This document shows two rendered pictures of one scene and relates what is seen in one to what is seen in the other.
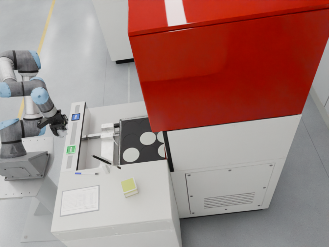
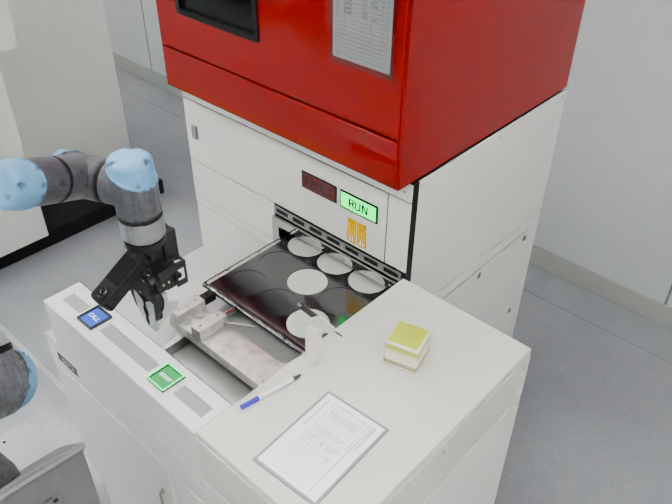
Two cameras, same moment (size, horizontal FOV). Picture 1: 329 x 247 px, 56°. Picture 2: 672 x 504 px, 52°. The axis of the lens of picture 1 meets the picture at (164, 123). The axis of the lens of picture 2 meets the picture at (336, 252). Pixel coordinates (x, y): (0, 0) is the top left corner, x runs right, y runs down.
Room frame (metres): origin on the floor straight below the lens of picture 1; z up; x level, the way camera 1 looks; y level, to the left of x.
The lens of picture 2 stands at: (0.27, 1.14, 2.01)
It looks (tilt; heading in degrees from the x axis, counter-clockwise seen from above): 37 degrees down; 308
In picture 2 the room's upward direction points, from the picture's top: 1 degrees clockwise
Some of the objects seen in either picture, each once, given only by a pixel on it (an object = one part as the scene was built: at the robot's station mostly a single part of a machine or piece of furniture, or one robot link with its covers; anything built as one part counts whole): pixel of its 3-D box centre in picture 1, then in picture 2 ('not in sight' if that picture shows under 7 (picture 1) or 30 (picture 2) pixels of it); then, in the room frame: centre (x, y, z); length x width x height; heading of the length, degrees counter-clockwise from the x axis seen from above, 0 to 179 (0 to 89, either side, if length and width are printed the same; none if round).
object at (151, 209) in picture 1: (115, 199); (374, 411); (0.79, 0.35, 0.89); 0.62 x 0.35 x 0.14; 86
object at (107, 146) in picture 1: (107, 148); (232, 349); (1.16, 0.38, 0.87); 0.36 x 0.08 x 0.03; 176
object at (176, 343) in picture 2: (125, 132); (228, 310); (1.29, 0.27, 0.84); 0.50 x 0.02 x 0.03; 86
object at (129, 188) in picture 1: (129, 187); (407, 347); (0.79, 0.24, 1.00); 0.07 x 0.07 x 0.07; 11
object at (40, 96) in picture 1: (42, 99); (133, 185); (1.14, 0.57, 1.41); 0.09 x 0.08 x 0.11; 18
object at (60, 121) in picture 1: (56, 119); (153, 261); (1.13, 0.57, 1.25); 0.09 x 0.08 x 0.12; 86
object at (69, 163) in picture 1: (77, 139); (135, 371); (1.26, 0.58, 0.89); 0.55 x 0.09 x 0.14; 176
